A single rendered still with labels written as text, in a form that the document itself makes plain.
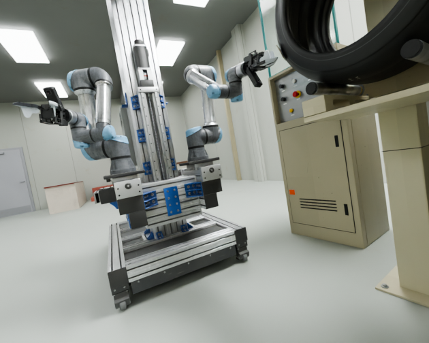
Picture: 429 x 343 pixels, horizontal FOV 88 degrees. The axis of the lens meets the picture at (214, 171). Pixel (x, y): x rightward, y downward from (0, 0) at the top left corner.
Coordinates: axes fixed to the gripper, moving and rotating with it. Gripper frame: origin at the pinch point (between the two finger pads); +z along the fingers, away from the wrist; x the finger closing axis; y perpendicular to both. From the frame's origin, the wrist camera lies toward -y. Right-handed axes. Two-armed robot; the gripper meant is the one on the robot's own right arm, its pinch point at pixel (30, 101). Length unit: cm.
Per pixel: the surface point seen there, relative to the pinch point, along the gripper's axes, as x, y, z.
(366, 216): -169, 65, -51
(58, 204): 350, 134, -492
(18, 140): 578, -54, -645
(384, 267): -161, 85, -24
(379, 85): -142, -2, -3
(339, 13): -255, -175, -242
